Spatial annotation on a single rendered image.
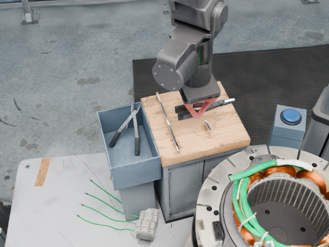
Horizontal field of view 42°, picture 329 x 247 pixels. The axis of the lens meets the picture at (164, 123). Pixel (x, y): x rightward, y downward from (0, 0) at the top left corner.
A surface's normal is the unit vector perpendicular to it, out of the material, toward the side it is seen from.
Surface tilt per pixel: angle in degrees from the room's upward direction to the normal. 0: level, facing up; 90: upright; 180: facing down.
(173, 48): 6
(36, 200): 0
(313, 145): 90
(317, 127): 90
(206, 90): 1
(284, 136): 90
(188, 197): 90
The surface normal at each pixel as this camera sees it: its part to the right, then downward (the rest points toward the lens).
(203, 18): -0.50, 0.82
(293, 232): -0.03, -0.65
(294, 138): -0.26, 0.74
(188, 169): 0.27, 0.73
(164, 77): -0.53, 0.66
